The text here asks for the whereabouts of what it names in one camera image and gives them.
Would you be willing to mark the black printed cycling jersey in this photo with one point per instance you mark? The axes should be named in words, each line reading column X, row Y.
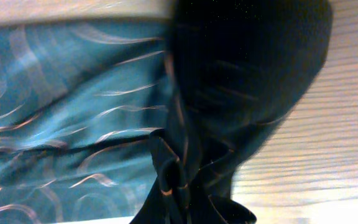
column 149, row 120

